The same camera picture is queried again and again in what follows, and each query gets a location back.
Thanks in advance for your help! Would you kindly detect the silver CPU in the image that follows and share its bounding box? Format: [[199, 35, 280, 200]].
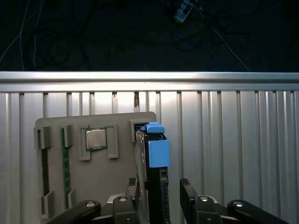
[[85, 127, 108, 152]]

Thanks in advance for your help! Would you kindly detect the hard disk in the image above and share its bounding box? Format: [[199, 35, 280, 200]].
[[134, 121, 171, 224]]

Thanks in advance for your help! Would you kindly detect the white power strip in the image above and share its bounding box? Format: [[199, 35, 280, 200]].
[[174, 1, 194, 23]]

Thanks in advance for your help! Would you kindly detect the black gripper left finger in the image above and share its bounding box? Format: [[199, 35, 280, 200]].
[[52, 177, 142, 224]]

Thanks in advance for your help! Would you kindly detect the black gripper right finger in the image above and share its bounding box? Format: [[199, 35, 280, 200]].
[[179, 178, 285, 224]]

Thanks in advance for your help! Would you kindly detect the green RAM stick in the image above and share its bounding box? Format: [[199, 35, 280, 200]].
[[60, 127, 71, 210]]

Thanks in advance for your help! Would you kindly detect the grey parts rack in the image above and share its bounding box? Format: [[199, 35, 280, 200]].
[[34, 111, 162, 224]]

